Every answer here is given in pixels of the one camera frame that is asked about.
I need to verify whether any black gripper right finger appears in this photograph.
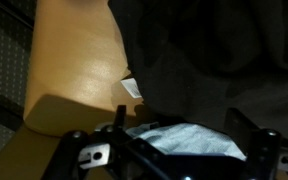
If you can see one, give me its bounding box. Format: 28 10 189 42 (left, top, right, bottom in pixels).
224 108 259 163

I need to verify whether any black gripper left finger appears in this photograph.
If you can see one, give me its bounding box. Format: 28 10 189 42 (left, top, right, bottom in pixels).
114 105 126 128

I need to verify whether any black cloth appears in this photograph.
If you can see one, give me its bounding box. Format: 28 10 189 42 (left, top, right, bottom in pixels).
108 0 288 137

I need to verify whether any light blue cloth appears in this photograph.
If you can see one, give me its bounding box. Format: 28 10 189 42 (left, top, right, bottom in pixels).
126 122 246 161

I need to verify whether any tan leather couch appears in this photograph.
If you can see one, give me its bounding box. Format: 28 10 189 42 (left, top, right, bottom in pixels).
0 0 158 180

